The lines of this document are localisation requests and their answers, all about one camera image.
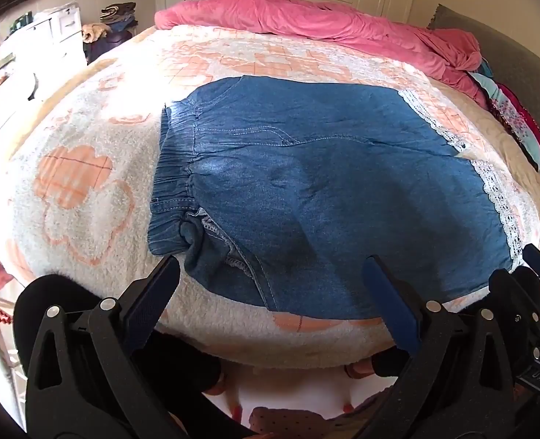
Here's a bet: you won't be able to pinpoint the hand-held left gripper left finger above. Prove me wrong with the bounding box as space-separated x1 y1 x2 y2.
25 255 181 439

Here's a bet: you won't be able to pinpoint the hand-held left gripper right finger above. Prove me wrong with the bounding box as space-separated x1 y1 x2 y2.
361 254 533 439

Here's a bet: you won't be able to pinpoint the blue denim pants lace trim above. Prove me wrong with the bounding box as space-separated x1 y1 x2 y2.
147 75 527 321

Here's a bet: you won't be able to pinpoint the white blanket orange flower pattern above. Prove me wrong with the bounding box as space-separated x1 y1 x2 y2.
0 23 540 371

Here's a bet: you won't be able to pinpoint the stack of folded colourful clothes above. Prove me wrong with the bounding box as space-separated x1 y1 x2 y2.
469 57 540 188

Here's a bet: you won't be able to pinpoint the pink dotted slipper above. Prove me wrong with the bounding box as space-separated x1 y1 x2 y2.
247 405 344 439

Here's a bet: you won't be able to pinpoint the grey headboard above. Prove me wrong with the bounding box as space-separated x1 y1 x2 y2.
428 4 540 179

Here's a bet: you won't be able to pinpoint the pile of clothes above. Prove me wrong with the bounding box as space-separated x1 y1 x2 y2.
82 2 139 56

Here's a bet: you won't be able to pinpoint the white dresser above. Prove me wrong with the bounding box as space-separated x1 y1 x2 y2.
2 4 88 99

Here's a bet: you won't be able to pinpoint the pink duvet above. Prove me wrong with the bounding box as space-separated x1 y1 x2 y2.
153 0 490 110

